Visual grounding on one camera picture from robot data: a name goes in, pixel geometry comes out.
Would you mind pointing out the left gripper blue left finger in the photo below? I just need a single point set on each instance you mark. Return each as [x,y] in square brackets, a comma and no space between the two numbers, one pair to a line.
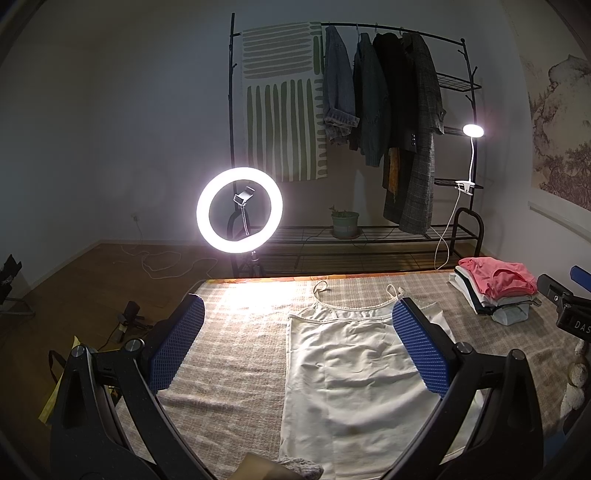
[171,339]

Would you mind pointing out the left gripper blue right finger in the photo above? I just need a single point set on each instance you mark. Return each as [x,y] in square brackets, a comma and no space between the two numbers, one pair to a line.
[427,344]

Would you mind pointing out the white camisole top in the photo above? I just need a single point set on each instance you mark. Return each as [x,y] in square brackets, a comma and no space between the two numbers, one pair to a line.
[354,398]

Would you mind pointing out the stack of folded clothes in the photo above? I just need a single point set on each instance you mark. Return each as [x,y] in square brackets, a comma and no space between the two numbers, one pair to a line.
[507,311]

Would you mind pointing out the black metal clothes rack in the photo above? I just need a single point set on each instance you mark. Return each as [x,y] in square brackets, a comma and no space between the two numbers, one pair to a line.
[389,236]

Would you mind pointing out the beige plaid bed blanket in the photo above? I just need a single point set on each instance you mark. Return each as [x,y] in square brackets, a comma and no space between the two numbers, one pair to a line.
[226,399]

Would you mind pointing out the pink folded garment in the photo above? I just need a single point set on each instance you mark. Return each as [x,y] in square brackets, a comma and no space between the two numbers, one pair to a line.
[499,279]

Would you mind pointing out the yellow stick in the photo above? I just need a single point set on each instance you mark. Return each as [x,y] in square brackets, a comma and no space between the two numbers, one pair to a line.
[45,417]

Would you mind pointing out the potted plant green pot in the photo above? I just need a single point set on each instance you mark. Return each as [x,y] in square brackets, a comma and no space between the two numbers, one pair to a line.
[344,223]

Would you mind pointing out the phone holder clamp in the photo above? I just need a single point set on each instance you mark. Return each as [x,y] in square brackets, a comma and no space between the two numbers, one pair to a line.
[243,197]

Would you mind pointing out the yellow hanging garment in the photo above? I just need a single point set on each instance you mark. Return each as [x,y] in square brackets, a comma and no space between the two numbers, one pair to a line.
[393,171]

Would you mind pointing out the dark green jacket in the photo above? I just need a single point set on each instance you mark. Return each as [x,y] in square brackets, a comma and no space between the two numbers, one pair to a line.
[368,137]

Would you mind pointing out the blue denim jacket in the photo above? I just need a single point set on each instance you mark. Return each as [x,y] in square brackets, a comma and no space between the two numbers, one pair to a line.
[338,90]

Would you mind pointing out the green striped white rug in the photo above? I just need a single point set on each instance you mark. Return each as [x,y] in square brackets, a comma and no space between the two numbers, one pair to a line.
[282,81]

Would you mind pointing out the black hanging coat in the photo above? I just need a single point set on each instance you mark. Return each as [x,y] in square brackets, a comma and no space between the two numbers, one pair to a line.
[398,72]

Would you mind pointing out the white ring light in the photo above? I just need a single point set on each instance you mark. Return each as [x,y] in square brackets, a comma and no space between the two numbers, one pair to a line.
[251,241]

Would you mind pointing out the landscape painting wall tapestry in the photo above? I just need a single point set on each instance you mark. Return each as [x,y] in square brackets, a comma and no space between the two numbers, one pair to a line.
[559,102]

